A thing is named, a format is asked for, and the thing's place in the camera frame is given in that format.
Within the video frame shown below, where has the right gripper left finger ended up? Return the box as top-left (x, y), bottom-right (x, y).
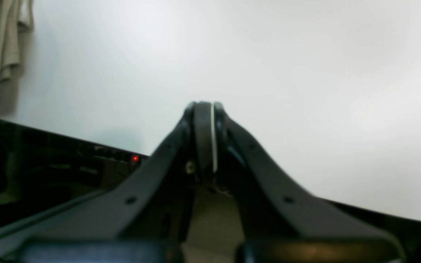
top-left (0, 102), bottom-right (215, 263)

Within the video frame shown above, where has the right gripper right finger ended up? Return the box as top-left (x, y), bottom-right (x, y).
top-left (213, 103), bottom-right (405, 263)

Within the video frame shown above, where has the black power strip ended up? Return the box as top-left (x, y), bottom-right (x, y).
top-left (75, 144), bottom-right (149, 167)

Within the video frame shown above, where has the beige t-shirt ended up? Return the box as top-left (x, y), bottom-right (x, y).
top-left (0, 0), bottom-right (34, 115)

